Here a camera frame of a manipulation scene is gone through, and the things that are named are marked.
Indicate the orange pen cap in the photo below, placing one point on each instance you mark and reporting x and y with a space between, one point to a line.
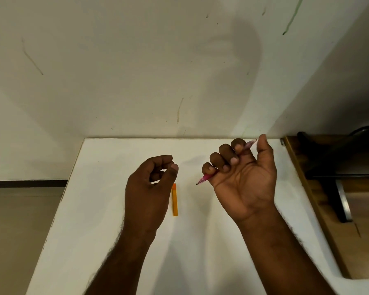
174 201

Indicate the person's right forearm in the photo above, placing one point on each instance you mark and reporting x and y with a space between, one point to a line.
279 258

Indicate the pink pen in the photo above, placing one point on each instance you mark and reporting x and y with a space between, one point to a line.
206 178

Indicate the person's right hand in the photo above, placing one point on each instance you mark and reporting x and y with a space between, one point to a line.
249 187

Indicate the person's left thumb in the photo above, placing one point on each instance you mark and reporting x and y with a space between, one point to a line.
171 176

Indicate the person's right thumb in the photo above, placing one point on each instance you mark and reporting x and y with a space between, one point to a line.
266 152

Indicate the dark chair frame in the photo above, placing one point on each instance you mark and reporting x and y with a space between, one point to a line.
326 156

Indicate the brown wooden bench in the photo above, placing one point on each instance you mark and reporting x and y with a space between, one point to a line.
353 242

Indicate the person's left hand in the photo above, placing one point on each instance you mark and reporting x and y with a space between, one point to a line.
144 202

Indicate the person's right middle finger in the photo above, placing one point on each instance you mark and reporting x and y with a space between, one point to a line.
228 153

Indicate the person's right little finger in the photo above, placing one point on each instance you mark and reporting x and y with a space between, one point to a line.
209 171

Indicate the grey metal bar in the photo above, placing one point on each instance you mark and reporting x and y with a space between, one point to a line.
344 201

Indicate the person's left forearm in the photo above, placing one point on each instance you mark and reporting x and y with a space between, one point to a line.
123 264

